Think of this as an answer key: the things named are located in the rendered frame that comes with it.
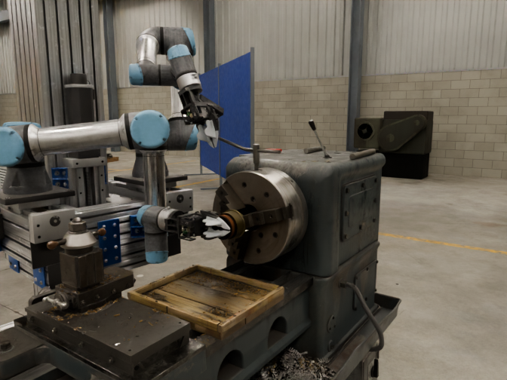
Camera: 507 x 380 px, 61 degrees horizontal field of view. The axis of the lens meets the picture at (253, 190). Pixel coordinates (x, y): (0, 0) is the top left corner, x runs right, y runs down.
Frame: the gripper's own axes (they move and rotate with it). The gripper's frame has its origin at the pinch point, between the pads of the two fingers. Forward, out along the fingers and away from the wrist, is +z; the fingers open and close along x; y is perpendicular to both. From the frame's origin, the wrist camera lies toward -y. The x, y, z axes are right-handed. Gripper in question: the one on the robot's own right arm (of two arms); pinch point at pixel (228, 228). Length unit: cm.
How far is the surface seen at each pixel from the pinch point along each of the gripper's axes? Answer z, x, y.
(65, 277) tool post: -12.0, -3.5, 45.1
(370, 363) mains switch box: 22, -69, -64
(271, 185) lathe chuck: 5.7, 11.6, -15.1
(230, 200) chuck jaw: -7.1, 6.3, -10.2
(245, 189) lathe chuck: -4.6, 9.3, -15.0
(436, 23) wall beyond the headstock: -191, 240, -1009
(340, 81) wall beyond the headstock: -421, 119, -994
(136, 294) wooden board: -17.2, -17.6, 21.0
